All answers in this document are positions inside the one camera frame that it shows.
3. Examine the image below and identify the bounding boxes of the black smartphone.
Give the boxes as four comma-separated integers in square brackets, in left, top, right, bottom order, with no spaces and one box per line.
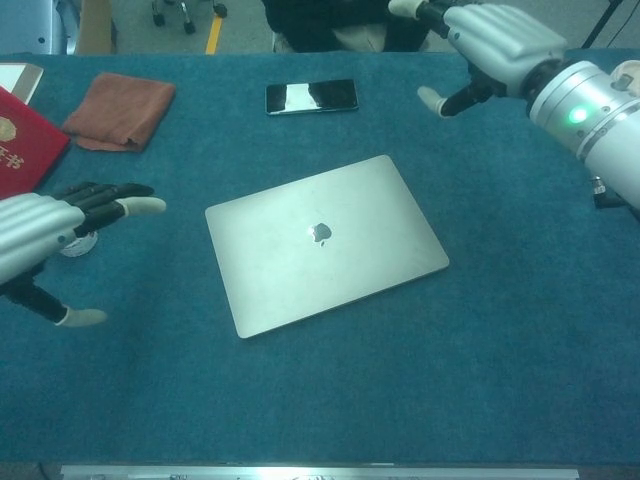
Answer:
[265,78,360,117]

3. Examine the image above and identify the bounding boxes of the seated person in dark top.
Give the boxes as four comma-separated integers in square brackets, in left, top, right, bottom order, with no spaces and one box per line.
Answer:
[262,0,441,54]

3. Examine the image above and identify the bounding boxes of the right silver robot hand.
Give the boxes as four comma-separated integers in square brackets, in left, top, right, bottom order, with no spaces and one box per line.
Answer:
[388,0,569,119]

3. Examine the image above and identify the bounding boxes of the black tripod leg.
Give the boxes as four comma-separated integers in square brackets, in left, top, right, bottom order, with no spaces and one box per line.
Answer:
[580,0,626,50]

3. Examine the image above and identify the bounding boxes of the white flat box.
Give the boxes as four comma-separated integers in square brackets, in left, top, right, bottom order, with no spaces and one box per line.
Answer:
[0,62,45,106]

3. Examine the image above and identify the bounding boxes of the red certificate book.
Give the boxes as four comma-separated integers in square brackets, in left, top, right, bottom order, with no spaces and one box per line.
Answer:
[0,84,71,199]

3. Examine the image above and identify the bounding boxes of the aluminium profile rail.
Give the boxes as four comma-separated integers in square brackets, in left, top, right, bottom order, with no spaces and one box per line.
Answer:
[59,463,581,480]

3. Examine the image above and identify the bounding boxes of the brown cardboard board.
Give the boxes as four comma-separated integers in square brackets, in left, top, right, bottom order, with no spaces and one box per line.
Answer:
[74,0,119,55]

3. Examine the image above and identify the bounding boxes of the silver metal panel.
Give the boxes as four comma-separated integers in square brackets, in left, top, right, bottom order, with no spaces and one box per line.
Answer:
[0,0,81,55]

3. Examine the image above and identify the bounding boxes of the clear round plastic container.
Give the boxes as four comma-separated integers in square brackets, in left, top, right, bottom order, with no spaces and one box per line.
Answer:
[59,230,99,258]

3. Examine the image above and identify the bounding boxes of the black stapler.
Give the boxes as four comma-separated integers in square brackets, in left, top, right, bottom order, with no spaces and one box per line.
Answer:
[589,174,632,210]

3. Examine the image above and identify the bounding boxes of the white stacked plastic boxes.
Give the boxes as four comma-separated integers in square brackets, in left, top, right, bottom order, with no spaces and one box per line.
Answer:
[610,59,640,99]

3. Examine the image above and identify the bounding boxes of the silver laptop with apple logo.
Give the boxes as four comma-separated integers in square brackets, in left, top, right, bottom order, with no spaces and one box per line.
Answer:
[204,154,451,340]

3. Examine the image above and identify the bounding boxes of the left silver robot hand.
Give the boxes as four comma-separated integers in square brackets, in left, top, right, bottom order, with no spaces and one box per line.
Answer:
[0,181,167,329]

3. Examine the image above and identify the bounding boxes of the orange folded cloth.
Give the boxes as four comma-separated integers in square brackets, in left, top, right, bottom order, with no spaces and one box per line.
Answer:
[62,72,177,153]

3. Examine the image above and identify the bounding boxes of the teal felt table cover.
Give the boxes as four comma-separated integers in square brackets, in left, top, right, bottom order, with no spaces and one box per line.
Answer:
[0,48,640,464]

